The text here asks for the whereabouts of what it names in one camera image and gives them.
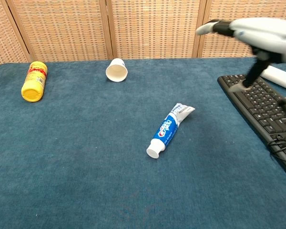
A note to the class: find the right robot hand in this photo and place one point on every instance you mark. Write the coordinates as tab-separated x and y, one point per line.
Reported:
271	35

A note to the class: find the toothpaste tube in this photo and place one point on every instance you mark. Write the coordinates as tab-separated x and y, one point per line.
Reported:
166	128

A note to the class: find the woven folding screen panel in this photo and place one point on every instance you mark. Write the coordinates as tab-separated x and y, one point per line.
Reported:
228	47
62	28
155	28
4	35

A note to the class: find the black computer keyboard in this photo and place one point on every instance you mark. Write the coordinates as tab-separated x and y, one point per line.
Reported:
264	112

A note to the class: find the white paper cup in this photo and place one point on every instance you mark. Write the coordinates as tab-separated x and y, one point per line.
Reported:
116	71

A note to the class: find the blue table cloth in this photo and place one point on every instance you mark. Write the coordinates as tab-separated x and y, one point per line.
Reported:
85	155

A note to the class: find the yellow plastic bottle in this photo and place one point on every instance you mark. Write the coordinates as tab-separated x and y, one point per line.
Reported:
34	81

